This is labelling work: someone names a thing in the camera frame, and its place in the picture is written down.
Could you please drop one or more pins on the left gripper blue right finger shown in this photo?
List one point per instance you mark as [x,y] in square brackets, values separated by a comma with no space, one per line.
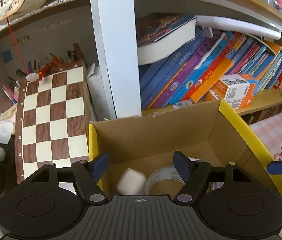
[183,165]

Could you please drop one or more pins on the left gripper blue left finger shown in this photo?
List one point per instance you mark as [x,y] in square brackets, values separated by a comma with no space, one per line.
[99,166]

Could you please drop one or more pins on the clear packing tape roll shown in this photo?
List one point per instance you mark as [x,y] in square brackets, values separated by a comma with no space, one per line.
[164,181]

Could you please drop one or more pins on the white foam cube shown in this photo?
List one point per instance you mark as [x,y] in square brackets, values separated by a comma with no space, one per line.
[132,182]

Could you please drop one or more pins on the yellow cardboard box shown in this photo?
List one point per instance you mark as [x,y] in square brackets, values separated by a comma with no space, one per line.
[211,131]

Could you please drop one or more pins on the brown white chessboard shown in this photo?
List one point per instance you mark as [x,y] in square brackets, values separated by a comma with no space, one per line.
[52,120]

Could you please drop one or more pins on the lower orange white toothpaste box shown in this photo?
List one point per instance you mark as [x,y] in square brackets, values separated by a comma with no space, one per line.
[244,102]

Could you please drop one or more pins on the orange white toothpaste box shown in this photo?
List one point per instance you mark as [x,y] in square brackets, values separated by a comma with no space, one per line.
[244,102]
[236,86]

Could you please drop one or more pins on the upper orange white toothpaste box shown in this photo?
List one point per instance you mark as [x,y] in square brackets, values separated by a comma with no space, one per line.
[236,86]

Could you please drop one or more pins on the row of leaning books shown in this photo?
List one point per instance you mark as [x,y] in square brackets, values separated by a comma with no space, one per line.
[185,76]

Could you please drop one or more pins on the thick white lying book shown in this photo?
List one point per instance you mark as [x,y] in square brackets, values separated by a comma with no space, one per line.
[160,34]

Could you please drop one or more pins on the white bookshelf frame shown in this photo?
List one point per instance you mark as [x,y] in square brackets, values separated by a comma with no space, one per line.
[106,32]

